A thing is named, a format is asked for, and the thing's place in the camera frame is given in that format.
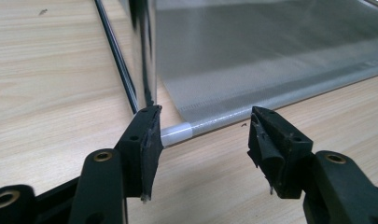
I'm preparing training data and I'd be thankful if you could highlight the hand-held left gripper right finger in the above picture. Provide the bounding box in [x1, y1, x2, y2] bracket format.
[246, 105, 315, 200]

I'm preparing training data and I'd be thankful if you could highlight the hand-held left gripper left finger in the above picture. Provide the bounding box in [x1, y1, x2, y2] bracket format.
[114, 105, 164, 202]

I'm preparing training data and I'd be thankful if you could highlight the clear plastic-lined metal-frame box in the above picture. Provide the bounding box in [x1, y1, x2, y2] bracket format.
[92, 0, 378, 149]

